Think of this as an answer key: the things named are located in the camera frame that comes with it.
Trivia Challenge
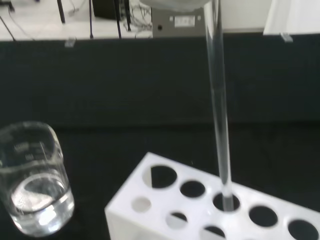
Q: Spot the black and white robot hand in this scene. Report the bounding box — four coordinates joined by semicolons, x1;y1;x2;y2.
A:
138;0;211;11

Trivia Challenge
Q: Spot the white test tube rack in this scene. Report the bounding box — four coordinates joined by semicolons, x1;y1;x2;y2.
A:
104;151;320;240

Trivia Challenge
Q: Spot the grey metal control box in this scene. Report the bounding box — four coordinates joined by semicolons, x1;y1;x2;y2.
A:
151;6;208;38

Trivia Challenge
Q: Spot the black metal stand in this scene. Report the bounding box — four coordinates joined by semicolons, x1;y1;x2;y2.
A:
89;0;132;40

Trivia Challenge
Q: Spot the black bench cloth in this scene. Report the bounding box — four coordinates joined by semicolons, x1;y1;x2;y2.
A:
0;32;320;240

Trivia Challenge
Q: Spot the black tripod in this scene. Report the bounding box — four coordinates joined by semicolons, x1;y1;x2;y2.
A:
0;0;66;41

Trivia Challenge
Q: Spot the clear glass beaker with water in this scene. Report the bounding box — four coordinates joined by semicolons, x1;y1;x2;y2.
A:
0;121;75;238

